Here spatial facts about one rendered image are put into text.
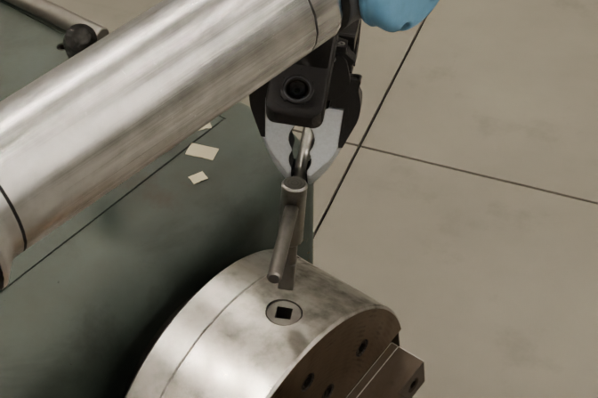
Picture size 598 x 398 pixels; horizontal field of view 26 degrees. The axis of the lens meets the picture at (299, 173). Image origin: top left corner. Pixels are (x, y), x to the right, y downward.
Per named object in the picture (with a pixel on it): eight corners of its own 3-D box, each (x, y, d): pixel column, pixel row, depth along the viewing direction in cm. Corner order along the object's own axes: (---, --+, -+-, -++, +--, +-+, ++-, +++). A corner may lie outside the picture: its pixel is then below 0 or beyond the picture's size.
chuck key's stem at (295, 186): (296, 295, 115) (305, 192, 108) (272, 291, 115) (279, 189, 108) (300, 279, 117) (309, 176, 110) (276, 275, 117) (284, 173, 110)
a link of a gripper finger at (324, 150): (348, 154, 117) (351, 68, 112) (339, 194, 113) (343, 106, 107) (313, 150, 118) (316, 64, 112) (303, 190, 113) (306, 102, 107)
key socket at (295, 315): (296, 350, 118) (299, 328, 117) (261, 345, 119) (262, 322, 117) (303, 325, 121) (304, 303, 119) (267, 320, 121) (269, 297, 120)
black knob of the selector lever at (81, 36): (54, 67, 125) (48, 27, 122) (79, 51, 127) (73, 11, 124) (84, 83, 124) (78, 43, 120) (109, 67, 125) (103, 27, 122)
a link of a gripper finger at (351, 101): (359, 141, 111) (365, 52, 105) (358, 151, 109) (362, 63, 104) (305, 134, 111) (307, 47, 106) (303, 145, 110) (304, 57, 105)
